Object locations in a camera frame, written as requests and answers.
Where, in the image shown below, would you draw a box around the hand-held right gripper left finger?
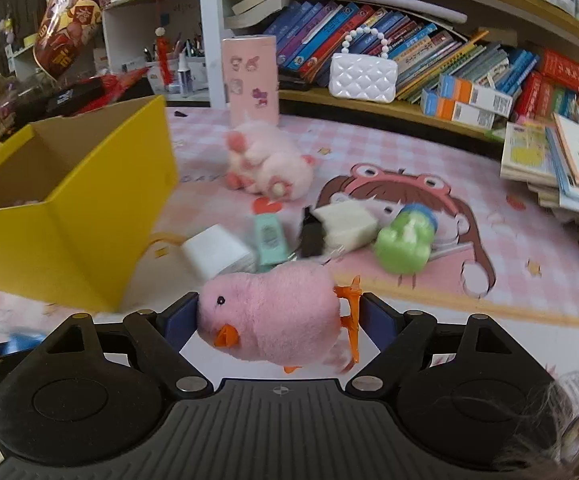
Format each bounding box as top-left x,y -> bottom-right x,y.
44,292 -> 210,396

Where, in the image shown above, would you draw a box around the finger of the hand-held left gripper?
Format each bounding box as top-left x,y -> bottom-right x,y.
0,330 -> 45,387

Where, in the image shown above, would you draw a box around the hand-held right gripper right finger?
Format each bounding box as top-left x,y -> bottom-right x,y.
347,294 -> 517,396

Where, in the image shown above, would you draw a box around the green toy bottle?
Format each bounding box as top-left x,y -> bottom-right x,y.
374,203 -> 439,275

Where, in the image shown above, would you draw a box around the pink chick plush toy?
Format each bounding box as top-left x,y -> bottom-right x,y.
196,260 -> 363,375

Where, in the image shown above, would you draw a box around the yellow cardboard box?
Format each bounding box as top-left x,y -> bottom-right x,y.
0,94 -> 180,313

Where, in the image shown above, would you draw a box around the white power adapter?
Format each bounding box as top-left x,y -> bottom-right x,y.
180,224 -> 257,281

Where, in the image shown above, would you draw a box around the white foam sponge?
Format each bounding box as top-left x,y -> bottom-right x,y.
313,199 -> 379,252

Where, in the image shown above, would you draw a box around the small black object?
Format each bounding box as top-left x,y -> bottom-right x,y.
297,206 -> 326,259

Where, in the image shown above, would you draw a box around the teal cream tube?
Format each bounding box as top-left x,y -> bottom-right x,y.
253,212 -> 290,267

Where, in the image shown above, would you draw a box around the pink cartoon checked tablecloth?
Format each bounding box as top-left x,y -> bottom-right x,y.
0,105 -> 579,366

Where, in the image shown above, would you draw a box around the pink pig plush toy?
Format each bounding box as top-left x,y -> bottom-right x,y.
224,121 -> 316,202

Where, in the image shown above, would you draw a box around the person's hair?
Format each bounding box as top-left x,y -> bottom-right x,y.
494,380 -> 579,480

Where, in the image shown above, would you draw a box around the wooden bookshelf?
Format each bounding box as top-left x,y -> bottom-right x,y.
219,0 -> 579,148

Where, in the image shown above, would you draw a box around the orange blue white carton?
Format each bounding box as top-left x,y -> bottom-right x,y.
420,87 -> 497,131
437,74 -> 514,118

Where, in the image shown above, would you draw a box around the pile of open workbooks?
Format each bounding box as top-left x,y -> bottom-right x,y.
499,112 -> 579,233

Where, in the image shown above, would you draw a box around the red cloth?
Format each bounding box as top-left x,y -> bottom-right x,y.
74,67 -> 150,106

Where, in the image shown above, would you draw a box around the black fabric bag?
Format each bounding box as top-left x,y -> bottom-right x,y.
44,77 -> 107,116

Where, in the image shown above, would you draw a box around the pen holders with pens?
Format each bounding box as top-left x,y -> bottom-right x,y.
144,35 -> 207,96

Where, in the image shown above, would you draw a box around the pink sticker cylinder container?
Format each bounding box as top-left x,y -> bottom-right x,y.
220,35 -> 280,128

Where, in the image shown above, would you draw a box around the red tassel ornament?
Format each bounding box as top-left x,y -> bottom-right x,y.
154,25 -> 175,86

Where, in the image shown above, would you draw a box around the row of colourful books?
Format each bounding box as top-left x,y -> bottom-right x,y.
264,0 -> 579,138

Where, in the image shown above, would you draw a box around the white cubby shelf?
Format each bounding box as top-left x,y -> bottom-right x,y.
102,0 -> 220,108

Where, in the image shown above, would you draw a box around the red gold printed bag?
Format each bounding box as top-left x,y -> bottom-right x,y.
33,0 -> 104,81

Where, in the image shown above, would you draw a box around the white paper roll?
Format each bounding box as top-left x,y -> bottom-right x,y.
304,0 -> 470,23

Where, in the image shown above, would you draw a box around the white quilted pearl-handle handbag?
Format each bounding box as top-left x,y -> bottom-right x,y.
328,27 -> 399,104

